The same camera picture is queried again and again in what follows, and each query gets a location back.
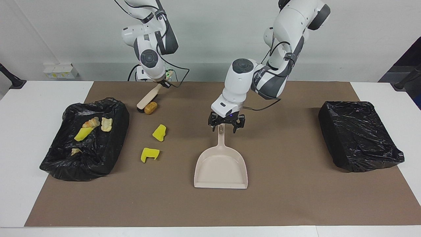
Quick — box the beige hand brush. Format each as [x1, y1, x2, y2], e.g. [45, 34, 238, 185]
[136, 84, 162, 114]

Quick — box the beige plastic dustpan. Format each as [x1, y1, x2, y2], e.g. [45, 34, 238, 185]
[194, 123, 248, 189]

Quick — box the yellow sponge chunk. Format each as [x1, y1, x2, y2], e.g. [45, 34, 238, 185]
[152, 124, 167, 142]

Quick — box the yellow notched sponge piece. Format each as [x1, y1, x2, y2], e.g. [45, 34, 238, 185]
[141, 147, 160, 163]

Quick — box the yellow sponge wedge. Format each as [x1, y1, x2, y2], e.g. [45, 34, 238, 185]
[74, 127, 95, 142]

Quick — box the black bag lined bin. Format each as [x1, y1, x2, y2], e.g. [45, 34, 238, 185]
[39, 97, 130, 181]
[318, 101, 405, 172]

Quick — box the brown table mat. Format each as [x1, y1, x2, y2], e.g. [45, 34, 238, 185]
[25, 81, 421, 227]

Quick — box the dark grey cabinet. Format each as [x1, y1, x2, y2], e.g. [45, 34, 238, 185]
[378, 36, 421, 110]

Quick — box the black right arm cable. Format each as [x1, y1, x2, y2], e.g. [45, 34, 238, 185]
[115, 0, 190, 89]

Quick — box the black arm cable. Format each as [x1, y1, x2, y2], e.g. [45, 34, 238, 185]
[245, 28, 307, 111]
[115, 0, 190, 89]

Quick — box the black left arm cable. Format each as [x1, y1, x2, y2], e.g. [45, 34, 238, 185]
[245, 28, 307, 111]

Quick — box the white wall socket box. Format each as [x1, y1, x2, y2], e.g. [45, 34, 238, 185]
[43, 63, 79, 79]

